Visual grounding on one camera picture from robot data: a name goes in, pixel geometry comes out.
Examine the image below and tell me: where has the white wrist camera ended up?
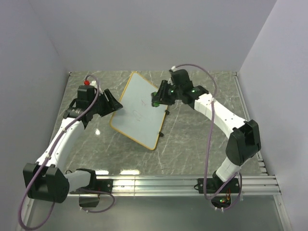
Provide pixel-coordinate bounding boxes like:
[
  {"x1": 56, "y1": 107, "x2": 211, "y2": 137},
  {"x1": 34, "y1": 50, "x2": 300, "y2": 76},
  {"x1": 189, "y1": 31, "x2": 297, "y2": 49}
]
[
  {"x1": 169, "y1": 66, "x2": 178, "y2": 73},
  {"x1": 84, "y1": 80, "x2": 103, "y2": 94}
]

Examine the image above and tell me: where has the aluminium right side rail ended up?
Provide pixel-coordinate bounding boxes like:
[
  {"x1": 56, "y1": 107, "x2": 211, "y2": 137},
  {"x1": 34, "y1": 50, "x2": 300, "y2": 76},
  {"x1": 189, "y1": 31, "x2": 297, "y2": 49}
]
[{"x1": 232, "y1": 72, "x2": 269, "y2": 175}]

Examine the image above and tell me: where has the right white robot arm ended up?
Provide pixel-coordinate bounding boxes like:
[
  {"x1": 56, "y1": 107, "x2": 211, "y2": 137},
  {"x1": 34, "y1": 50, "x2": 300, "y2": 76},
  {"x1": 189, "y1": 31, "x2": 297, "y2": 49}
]
[{"x1": 151, "y1": 69, "x2": 261, "y2": 193}]

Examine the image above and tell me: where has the yellow framed whiteboard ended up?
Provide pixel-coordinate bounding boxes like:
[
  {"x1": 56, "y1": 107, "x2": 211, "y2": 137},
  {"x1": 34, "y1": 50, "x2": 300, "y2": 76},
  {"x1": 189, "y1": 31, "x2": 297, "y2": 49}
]
[{"x1": 109, "y1": 72, "x2": 167, "y2": 150}]

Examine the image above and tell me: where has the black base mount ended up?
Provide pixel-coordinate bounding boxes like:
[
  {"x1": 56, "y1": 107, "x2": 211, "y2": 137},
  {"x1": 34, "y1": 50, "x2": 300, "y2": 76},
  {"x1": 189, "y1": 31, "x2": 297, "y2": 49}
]
[
  {"x1": 92, "y1": 179, "x2": 113, "y2": 193},
  {"x1": 193, "y1": 178, "x2": 241, "y2": 194}
]

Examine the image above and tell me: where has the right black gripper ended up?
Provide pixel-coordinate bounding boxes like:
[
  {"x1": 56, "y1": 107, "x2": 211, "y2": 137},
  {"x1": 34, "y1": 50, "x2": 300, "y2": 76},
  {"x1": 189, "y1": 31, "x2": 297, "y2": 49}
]
[{"x1": 151, "y1": 80, "x2": 182, "y2": 106}]

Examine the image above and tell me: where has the aluminium front rail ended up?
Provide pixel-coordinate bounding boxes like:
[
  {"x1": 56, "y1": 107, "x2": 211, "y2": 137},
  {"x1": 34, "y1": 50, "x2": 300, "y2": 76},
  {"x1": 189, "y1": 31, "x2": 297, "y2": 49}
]
[{"x1": 26, "y1": 175, "x2": 282, "y2": 197}]

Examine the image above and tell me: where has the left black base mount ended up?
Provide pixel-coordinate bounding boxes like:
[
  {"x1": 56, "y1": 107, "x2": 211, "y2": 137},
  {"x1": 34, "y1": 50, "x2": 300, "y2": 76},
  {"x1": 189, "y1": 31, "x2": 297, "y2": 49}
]
[{"x1": 92, "y1": 179, "x2": 113, "y2": 193}]

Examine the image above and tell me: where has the aluminium rail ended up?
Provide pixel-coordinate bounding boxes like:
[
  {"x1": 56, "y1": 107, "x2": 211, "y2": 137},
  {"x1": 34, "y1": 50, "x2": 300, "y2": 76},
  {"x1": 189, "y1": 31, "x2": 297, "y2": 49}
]
[
  {"x1": 232, "y1": 72, "x2": 269, "y2": 175},
  {"x1": 26, "y1": 175, "x2": 282, "y2": 197}
]

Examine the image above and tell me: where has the green whiteboard eraser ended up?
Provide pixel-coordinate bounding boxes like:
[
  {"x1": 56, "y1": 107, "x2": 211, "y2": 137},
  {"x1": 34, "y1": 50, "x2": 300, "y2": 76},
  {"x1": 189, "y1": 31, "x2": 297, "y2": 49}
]
[{"x1": 151, "y1": 92, "x2": 160, "y2": 107}]

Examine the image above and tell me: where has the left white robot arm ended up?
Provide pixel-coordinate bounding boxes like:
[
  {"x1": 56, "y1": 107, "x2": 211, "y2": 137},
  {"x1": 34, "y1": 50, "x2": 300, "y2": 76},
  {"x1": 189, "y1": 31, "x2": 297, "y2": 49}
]
[{"x1": 23, "y1": 85, "x2": 123, "y2": 203}]

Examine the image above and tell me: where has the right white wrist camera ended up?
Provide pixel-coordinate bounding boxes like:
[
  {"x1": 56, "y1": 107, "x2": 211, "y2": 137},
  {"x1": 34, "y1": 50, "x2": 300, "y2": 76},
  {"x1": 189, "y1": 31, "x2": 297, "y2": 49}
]
[{"x1": 169, "y1": 66, "x2": 178, "y2": 73}]

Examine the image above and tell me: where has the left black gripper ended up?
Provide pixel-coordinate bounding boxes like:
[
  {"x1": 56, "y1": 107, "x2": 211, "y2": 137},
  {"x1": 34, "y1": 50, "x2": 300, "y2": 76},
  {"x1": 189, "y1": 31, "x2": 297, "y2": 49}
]
[{"x1": 89, "y1": 89, "x2": 122, "y2": 117}]

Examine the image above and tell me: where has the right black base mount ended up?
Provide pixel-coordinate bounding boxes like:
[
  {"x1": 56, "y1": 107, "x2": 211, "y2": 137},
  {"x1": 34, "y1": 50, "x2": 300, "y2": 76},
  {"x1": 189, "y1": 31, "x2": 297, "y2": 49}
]
[{"x1": 193, "y1": 178, "x2": 241, "y2": 194}]

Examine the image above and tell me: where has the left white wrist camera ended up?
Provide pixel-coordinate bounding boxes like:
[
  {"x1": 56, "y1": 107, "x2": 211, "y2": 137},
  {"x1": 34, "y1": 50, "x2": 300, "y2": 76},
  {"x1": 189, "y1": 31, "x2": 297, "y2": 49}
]
[{"x1": 84, "y1": 80, "x2": 103, "y2": 94}]

